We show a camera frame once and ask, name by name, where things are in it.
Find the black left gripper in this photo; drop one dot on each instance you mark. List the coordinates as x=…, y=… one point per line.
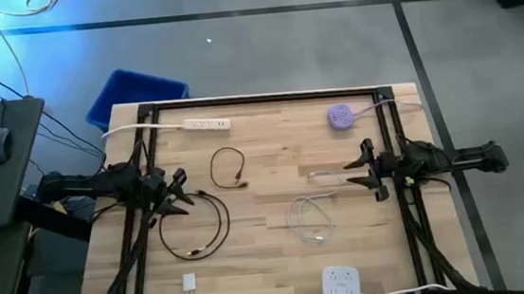
x=156, y=189

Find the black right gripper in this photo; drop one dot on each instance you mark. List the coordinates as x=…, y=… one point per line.
x=382, y=167

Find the small white USB charger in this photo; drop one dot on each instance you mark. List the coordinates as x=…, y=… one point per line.
x=189, y=283

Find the long white power strip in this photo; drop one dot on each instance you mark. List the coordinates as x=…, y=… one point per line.
x=205, y=124

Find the square white power hub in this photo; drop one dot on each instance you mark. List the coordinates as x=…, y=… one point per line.
x=340, y=285

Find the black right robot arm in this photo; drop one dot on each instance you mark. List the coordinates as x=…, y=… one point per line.
x=472, y=154

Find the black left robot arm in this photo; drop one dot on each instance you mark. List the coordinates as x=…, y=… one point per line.
x=84, y=184

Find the round purple power hub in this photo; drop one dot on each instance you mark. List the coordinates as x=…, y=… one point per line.
x=341, y=117

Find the blue plastic bin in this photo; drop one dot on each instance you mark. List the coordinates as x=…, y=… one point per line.
x=133, y=89

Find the black desk support beam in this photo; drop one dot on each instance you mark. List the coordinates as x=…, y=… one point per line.
x=54, y=222

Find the small black power brick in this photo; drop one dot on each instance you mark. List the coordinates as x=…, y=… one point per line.
x=30, y=191

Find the black aluminium table frame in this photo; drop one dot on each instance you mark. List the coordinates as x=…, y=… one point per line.
x=262, y=98

